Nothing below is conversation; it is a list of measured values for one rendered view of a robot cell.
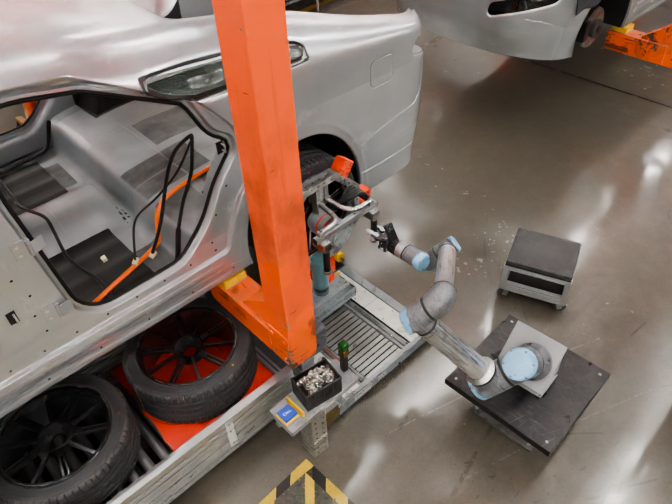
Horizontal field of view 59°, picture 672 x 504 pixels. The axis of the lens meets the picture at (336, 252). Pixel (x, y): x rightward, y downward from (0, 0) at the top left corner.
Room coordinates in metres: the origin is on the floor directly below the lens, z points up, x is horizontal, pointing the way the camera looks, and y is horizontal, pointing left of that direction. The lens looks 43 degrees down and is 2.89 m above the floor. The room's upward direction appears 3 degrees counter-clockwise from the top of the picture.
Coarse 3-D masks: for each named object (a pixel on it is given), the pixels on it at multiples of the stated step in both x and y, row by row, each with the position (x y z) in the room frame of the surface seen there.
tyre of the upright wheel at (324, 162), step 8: (304, 144) 2.73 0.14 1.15; (304, 152) 2.61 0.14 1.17; (312, 152) 2.63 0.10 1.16; (320, 152) 2.67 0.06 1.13; (304, 160) 2.54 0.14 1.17; (312, 160) 2.53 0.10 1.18; (320, 160) 2.55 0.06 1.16; (328, 160) 2.58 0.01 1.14; (304, 168) 2.47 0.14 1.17; (312, 168) 2.50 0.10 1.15; (320, 168) 2.53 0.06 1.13; (304, 176) 2.46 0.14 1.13; (352, 176) 2.69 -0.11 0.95; (344, 216) 2.64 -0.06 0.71; (248, 224) 2.38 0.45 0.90; (248, 232) 2.37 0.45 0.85; (248, 240) 2.39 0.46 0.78
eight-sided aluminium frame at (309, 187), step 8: (328, 168) 2.54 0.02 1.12; (320, 176) 2.48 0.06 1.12; (328, 176) 2.47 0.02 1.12; (336, 176) 2.49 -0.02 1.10; (304, 184) 2.41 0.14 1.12; (312, 184) 2.41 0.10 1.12; (320, 184) 2.42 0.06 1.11; (344, 184) 2.53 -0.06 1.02; (352, 184) 2.57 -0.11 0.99; (304, 192) 2.35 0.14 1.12; (312, 192) 2.38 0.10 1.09; (304, 200) 2.35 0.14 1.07; (352, 200) 2.59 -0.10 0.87; (352, 224) 2.56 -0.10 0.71; (336, 248) 2.48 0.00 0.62
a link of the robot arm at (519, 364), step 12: (516, 348) 1.70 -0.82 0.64; (528, 348) 1.73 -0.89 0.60; (504, 360) 1.67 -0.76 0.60; (516, 360) 1.65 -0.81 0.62; (528, 360) 1.63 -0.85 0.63; (540, 360) 1.68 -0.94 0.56; (504, 372) 1.63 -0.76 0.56; (516, 372) 1.61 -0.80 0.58; (528, 372) 1.59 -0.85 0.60; (516, 384) 1.61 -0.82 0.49
